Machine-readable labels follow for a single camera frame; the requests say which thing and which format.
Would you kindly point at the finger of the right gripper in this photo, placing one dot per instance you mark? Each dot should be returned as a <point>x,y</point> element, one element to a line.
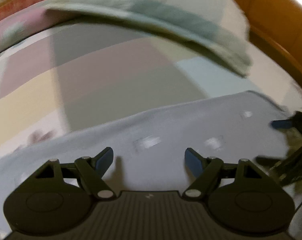
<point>282,124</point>
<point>267,161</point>

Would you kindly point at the wooden headboard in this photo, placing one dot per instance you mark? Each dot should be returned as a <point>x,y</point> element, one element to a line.
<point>276,29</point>

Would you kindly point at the purple floral rolled quilt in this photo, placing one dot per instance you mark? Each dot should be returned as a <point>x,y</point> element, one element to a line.
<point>29,21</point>

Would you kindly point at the grey patterned pyjama trousers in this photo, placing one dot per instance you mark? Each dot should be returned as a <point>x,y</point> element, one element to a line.
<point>149,147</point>

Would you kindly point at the checked pastel pillow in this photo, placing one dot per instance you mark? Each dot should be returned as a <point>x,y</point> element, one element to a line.
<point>218,25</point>

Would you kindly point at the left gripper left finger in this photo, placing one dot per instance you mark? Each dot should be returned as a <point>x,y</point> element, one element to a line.
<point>91,172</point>

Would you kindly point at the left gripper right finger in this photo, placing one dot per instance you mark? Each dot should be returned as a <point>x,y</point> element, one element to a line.
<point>207,173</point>

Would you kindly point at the checked patchwork bed sheet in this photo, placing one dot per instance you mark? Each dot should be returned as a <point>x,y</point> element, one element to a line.
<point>84,73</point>

